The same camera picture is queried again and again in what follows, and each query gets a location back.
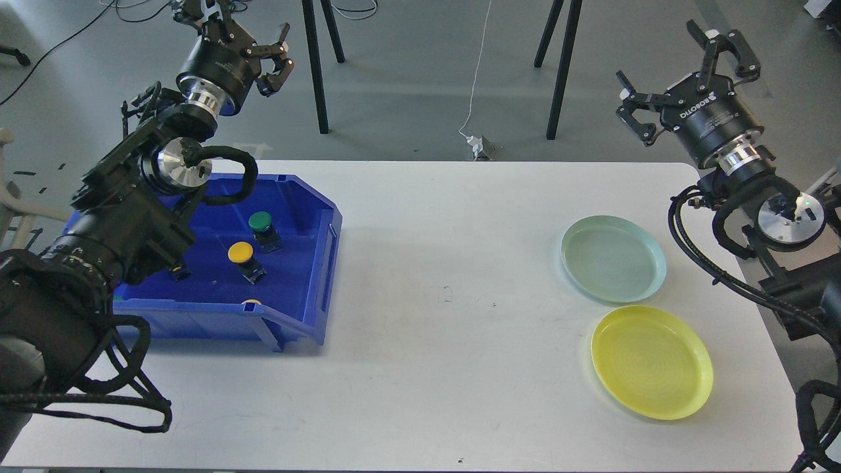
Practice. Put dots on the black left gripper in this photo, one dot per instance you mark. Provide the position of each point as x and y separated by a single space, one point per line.
228 60

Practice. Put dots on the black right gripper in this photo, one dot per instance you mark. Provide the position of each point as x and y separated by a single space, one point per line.
713 118

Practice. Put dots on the yellow push button bin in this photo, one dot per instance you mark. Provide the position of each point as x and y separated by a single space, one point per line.
179 271
242 255

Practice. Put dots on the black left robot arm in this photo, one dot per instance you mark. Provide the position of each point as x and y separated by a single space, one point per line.
62 343

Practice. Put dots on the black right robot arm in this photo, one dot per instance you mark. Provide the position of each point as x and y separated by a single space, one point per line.
756 213

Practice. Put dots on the green push button in bin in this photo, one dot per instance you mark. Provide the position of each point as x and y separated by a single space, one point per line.
264 232

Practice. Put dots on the light green plate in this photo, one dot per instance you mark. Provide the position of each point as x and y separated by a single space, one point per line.
612 259

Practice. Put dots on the yellow plate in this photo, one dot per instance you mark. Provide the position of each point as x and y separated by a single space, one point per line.
652 362

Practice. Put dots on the black tripod left legs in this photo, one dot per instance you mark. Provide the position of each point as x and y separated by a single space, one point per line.
314 54

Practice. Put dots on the black tripod legs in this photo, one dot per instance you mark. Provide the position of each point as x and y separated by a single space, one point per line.
314 54
565 59

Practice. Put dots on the black tripod right legs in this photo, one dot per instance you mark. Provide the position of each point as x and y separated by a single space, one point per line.
565 59

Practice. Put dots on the blue plastic bin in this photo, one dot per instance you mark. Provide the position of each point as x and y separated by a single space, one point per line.
295 291

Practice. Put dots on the white power plug adapter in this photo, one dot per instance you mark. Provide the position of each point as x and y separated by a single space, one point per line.
483 150

